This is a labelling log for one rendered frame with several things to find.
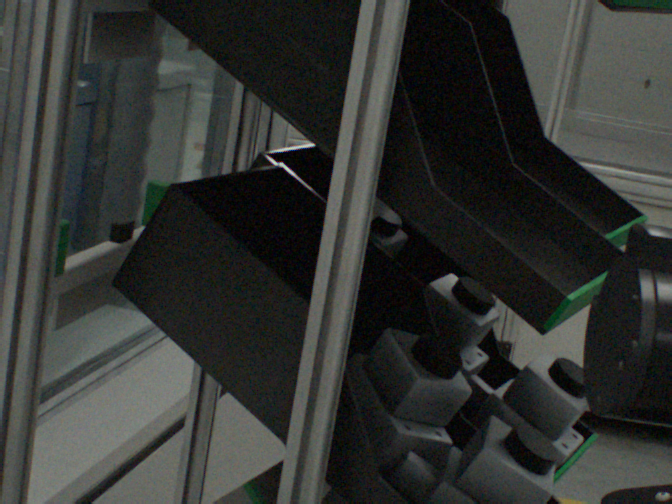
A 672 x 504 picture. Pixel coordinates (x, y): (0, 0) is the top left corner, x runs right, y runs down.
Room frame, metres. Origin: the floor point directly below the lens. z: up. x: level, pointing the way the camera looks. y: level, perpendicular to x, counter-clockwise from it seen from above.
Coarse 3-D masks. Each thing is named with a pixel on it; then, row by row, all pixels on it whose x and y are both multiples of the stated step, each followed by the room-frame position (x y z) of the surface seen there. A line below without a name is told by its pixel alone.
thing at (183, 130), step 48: (0, 0) 1.45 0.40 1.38; (0, 48) 1.44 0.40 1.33; (96, 96) 1.63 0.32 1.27; (192, 96) 1.95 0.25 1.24; (96, 144) 1.65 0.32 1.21; (192, 144) 1.98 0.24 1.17; (96, 192) 1.67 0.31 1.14; (144, 192) 1.82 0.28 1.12; (48, 336) 1.58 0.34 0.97; (96, 336) 1.72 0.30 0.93; (48, 384) 1.60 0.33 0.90
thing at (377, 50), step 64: (64, 0) 0.69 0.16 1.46; (384, 0) 0.65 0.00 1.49; (64, 64) 0.69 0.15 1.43; (384, 64) 0.65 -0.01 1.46; (64, 128) 0.70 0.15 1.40; (256, 128) 1.01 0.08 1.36; (384, 128) 0.66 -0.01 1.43; (64, 192) 0.70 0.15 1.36; (320, 256) 0.65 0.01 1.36; (320, 320) 0.65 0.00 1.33; (0, 384) 0.69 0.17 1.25; (192, 384) 1.01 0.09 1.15; (320, 384) 0.65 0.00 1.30; (0, 448) 0.69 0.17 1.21; (192, 448) 1.01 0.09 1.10; (320, 448) 0.65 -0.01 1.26
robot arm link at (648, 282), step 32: (640, 224) 0.45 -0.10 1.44; (640, 256) 0.44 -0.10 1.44; (608, 288) 0.47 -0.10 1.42; (640, 288) 0.43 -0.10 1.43; (608, 320) 0.45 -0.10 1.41; (640, 320) 0.42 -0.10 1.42; (608, 352) 0.44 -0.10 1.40; (640, 352) 0.42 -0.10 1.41; (608, 384) 0.43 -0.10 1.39; (640, 384) 0.42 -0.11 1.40; (608, 416) 0.43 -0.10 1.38; (640, 416) 0.43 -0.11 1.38
